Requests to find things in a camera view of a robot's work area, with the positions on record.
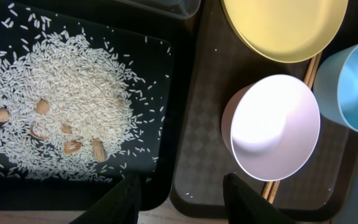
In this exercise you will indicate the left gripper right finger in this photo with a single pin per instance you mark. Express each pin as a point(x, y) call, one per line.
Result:
point(243, 205)

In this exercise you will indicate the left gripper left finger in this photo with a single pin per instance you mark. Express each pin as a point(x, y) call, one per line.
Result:
point(121, 205)

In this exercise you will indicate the light blue bowl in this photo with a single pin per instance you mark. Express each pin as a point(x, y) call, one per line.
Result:
point(336, 88)

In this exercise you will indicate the white bowl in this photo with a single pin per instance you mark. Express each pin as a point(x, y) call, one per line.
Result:
point(271, 127)

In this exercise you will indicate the pile of rice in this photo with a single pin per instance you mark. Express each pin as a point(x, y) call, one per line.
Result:
point(87, 87)

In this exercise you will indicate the black waste tray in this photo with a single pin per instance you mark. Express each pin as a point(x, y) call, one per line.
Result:
point(158, 48)

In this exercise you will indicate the right wooden chopstick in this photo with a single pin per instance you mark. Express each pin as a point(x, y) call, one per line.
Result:
point(314, 71)

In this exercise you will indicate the yellow plate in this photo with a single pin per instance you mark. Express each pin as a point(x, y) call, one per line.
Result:
point(286, 31)

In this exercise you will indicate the brown serving tray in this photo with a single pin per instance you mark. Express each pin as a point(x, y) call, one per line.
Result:
point(224, 65)

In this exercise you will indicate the clear plastic bin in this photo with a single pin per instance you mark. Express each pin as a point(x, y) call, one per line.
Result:
point(179, 9)

